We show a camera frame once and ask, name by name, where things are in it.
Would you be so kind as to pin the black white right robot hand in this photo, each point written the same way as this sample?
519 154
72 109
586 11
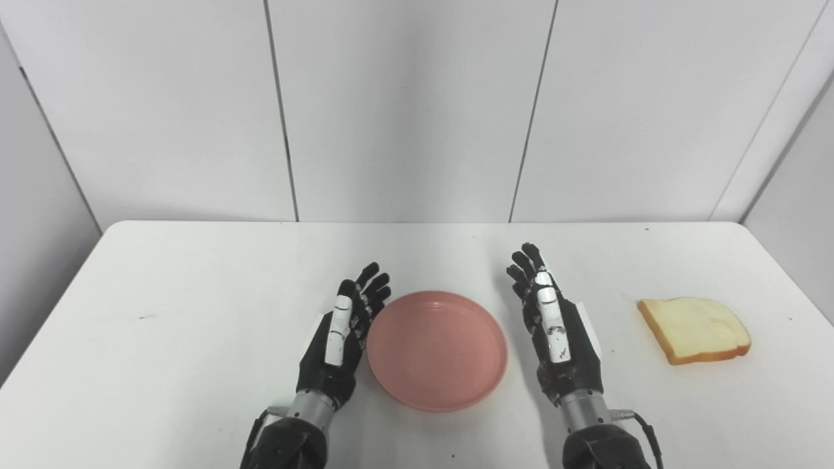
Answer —
576 371

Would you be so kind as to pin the slice of white bread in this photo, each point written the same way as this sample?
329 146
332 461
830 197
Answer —
694 329

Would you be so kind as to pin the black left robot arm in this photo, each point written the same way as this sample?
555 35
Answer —
287 446

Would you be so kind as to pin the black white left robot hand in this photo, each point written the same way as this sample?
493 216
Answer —
326 374

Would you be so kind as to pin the pink round plate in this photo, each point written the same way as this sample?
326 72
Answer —
436 352

